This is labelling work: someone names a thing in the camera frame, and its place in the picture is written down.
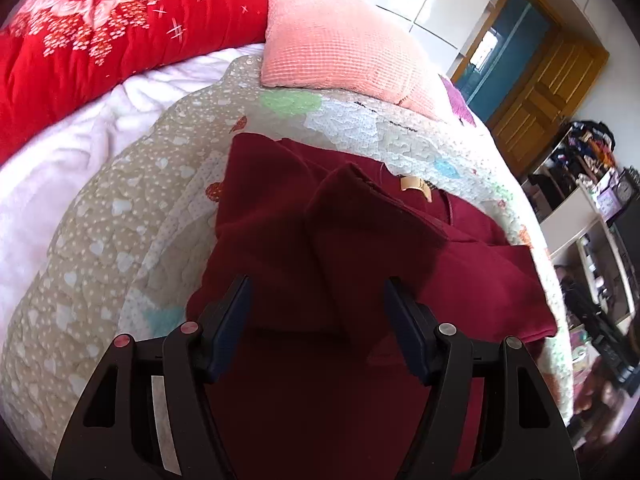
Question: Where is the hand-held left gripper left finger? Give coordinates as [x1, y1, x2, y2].
[52, 275, 252, 480]

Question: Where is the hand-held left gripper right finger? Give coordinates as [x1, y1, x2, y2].
[383, 277, 581, 480]

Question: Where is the maroon sweater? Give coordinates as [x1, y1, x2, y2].
[186, 131, 559, 480]

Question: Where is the heart-patterned quilted bedspread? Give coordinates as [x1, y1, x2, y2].
[0, 55, 576, 480]

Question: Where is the black bag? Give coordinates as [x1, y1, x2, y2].
[560, 265, 640, 396]

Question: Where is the white cabinet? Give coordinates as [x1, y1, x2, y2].
[540, 180, 638, 331]

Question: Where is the purple pillow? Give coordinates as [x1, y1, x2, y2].
[440, 75, 476, 126]

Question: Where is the shoe rack with shoes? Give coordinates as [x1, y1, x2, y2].
[520, 119, 621, 221]

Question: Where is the wooden door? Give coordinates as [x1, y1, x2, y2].
[487, 35, 608, 176]

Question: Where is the pink pillow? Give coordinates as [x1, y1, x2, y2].
[260, 0, 451, 121]

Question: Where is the red floral quilt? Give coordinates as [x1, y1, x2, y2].
[0, 0, 268, 166]

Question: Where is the teal glass door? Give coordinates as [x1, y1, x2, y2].
[457, 0, 558, 121]

